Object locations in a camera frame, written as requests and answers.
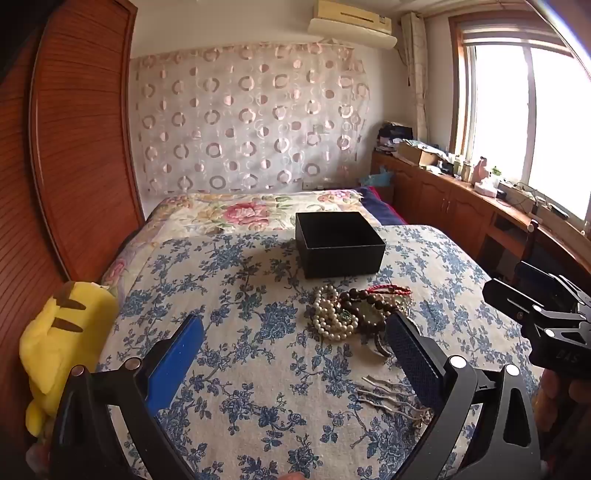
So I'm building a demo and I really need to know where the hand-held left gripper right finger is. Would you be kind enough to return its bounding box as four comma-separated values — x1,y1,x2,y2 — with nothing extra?
385,311,542,480

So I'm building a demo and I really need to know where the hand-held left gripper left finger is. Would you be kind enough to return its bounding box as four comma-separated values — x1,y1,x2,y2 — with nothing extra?
50,315,205,480

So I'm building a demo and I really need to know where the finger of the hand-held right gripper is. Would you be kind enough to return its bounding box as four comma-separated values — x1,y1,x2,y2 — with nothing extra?
482,278,561,343
516,261,591,324

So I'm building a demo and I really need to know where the dark glossy bangle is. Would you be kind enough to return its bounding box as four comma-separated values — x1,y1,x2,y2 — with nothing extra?
369,330,396,360

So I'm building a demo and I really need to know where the silver hair comb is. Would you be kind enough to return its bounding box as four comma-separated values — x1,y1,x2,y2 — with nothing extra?
355,375,435,430

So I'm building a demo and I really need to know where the brown wooden bead bracelet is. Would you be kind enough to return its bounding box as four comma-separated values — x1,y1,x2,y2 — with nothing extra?
339,287,389,336

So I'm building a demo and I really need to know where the red cord bracelet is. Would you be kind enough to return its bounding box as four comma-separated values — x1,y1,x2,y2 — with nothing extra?
367,284,413,299

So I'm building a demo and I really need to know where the pearl necklace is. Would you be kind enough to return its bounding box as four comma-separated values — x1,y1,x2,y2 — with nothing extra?
311,284,359,342

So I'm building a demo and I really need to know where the black jewelry box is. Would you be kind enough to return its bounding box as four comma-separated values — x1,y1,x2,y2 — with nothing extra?
294,211,387,280

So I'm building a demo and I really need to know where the person's right hand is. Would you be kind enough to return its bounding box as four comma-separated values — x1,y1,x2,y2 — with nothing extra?
538,368,591,462

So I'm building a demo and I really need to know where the blue floral blanket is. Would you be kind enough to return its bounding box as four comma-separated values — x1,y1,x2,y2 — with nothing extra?
95,224,543,480

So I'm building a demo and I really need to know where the yellow plush toy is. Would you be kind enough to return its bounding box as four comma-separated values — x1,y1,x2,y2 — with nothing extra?
19,281,120,444

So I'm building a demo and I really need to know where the wooden side cabinet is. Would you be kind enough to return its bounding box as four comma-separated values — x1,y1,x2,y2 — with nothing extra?
369,150,591,296

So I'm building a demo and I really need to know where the pink figurine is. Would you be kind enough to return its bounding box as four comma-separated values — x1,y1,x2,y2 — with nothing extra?
472,156,493,184

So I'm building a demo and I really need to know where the dark blue and red cloth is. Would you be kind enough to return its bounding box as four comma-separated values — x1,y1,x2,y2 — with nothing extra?
358,186,409,227

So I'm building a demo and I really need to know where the pink floral blanket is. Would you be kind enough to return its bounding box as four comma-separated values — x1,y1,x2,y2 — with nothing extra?
99,189,370,296

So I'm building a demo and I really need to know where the cardboard box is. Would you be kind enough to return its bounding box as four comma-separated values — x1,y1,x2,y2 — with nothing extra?
398,141,439,167

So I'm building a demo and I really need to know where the wooden-framed window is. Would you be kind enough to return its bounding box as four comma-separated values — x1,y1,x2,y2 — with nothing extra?
448,9,591,222

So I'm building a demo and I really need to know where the pile of dark clothes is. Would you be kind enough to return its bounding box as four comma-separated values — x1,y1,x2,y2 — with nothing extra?
376,121,416,153

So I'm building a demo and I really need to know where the beige window curtain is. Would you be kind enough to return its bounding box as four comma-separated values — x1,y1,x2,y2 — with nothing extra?
399,11,430,144

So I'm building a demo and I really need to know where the sheer circle-patterned curtain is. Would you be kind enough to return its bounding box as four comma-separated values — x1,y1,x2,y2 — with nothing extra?
129,41,372,195

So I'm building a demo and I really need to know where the white air conditioner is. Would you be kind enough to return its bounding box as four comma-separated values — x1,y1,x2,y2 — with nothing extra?
307,0,399,51

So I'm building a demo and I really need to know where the dark wooden chair post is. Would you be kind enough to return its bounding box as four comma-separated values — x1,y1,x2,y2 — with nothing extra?
522,219,542,278

